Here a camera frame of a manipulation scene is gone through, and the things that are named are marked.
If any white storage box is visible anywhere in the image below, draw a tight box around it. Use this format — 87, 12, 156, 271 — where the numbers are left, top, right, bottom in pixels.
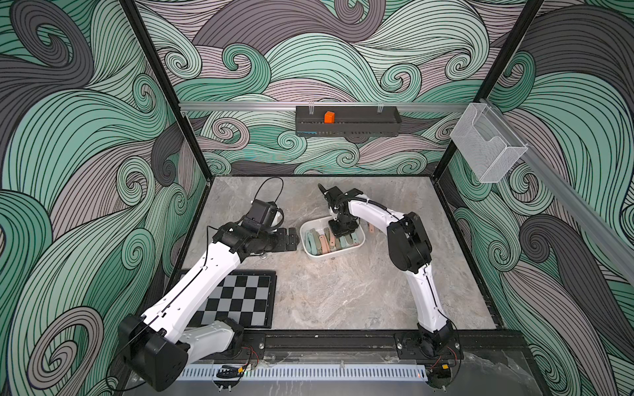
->
299, 217, 366, 261

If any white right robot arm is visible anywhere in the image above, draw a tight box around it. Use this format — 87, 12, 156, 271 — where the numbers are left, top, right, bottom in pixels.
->
318, 184, 454, 358

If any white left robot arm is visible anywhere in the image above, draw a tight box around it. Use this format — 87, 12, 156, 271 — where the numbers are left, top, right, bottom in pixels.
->
117, 223, 299, 392

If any black white checkerboard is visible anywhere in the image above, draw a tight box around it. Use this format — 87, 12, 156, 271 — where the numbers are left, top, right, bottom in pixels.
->
188, 270, 277, 329

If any orange block on shelf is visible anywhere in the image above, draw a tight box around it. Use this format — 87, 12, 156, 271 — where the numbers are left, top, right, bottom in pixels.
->
324, 112, 335, 124

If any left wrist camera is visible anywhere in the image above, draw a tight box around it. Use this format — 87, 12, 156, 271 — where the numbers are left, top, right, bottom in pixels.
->
243, 199, 285, 233

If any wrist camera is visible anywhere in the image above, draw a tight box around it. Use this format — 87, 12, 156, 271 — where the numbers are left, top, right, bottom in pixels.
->
243, 199, 285, 233
324, 186, 345, 211

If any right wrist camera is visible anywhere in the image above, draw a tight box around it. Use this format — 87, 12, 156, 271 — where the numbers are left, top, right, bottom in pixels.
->
324, 186, 345, 211

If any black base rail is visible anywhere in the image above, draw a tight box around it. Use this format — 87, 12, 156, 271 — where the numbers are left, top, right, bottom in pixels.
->
226, 329, 529, 361

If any black wall shelf tray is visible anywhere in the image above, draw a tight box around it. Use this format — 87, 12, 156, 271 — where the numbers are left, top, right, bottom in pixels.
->
295, 107, 403, 140

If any aluminium wall rail back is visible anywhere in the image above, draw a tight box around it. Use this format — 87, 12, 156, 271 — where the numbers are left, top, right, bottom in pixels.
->
179, 101, 469, 113

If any aluminium wall rail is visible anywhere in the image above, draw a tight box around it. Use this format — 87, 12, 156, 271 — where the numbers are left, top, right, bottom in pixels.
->
179, 101, 469, 113
478, 99, 633, 285

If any white slotted cable duct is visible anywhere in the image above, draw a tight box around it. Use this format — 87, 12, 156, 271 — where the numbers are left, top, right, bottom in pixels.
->
172, 363, 429, 383

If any clear acrylic wall holder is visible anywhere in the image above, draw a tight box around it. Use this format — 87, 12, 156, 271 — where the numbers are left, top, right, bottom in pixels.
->
450, 102, 528, 184

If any black right corner post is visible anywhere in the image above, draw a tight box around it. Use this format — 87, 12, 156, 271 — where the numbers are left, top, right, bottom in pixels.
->
432, 0, 544, 185

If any aluminium wall rail right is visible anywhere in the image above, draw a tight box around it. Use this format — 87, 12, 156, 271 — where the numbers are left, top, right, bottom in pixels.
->
478, 99, 633, 285

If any black corner frame post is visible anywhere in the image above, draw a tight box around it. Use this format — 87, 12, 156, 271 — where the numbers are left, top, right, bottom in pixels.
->
120, 0, 214, 186

